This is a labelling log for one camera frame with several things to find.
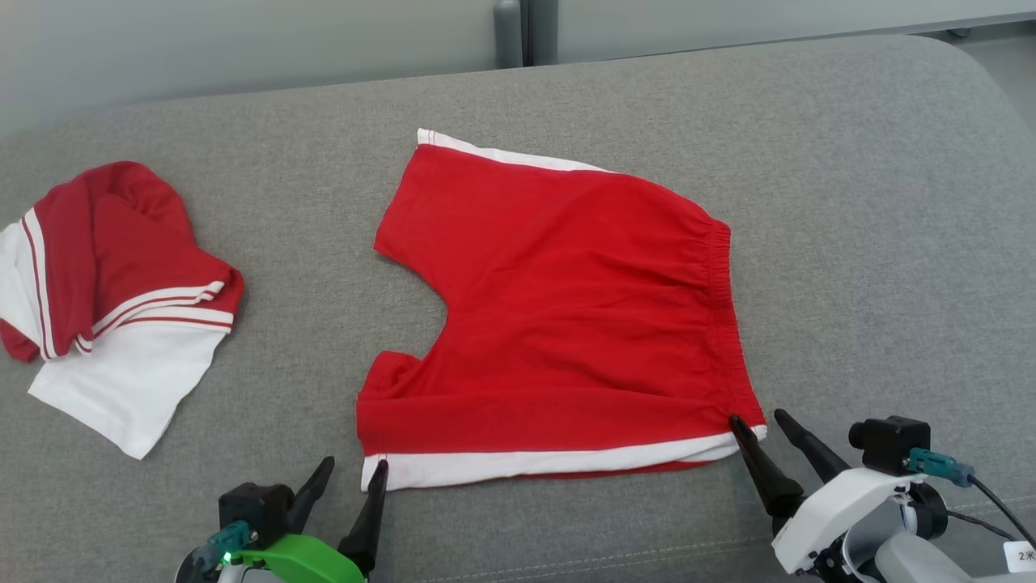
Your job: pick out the grey metal partition post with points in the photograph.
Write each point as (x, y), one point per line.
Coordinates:
(508, 32)
(544, 32)

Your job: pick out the red Bulls 23 jersey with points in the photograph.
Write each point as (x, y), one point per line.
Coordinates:
(137, 243)

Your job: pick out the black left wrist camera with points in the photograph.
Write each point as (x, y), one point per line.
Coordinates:
(255, 510)

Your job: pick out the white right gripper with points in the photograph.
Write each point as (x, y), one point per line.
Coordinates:
(834, 510)

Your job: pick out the red shorts with white stripe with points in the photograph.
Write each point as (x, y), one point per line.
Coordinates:
(566, 308)

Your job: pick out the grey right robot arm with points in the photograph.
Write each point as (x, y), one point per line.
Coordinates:
(914, 567)

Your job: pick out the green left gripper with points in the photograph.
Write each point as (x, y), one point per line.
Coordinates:
(307, 563)

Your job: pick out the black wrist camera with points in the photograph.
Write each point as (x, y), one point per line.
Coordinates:
(255, 510)
(890, 445)

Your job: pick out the grey fabric sofa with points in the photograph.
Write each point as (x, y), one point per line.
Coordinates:
(850, 243)

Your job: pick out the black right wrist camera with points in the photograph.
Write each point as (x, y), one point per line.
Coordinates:
(890, 445)

